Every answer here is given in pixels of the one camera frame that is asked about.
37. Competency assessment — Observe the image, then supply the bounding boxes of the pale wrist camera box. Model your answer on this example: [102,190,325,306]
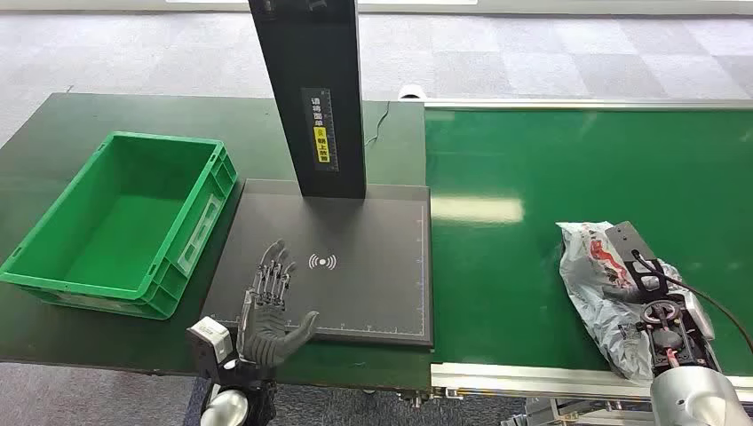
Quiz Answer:
[186,316,234,379]
[605,220,658,264]

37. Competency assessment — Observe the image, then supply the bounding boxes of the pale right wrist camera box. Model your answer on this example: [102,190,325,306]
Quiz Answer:
[605,220,658,264]

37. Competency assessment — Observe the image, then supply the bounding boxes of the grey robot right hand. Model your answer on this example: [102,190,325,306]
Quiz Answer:
[599,264,684,304]

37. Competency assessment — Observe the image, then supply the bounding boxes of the black scanner base plate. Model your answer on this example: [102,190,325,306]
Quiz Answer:
[201,178,435,349]

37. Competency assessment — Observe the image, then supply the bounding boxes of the green plastic crate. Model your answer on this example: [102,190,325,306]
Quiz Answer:
[0,130,240,321]

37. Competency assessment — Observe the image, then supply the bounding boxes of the thin black table cable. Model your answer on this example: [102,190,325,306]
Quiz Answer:
[363,100,392,148]

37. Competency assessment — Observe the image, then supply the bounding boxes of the yellow and white column label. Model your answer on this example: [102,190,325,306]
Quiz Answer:
[301,87,341,173]

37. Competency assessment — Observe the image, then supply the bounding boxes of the dark green table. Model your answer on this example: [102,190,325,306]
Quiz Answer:
[0,91,435,393]

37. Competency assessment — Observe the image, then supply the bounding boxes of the black scanner column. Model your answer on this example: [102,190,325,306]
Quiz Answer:
[247,0,369,201]

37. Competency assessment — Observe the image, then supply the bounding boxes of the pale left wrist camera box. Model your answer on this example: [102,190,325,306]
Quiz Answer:
[186,316,234,379]

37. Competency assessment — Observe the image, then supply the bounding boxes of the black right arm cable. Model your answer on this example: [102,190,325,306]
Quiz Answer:
[630,250,753,355]

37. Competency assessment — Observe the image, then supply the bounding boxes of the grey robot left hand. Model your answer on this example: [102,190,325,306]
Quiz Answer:
[238,239,320,369]

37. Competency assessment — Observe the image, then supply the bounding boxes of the green conveyor belt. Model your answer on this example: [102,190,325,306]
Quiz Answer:
[424,107,753,378]

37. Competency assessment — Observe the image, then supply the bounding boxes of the grey plastic mailer package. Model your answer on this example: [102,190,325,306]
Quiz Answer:
[555,220,688,383]

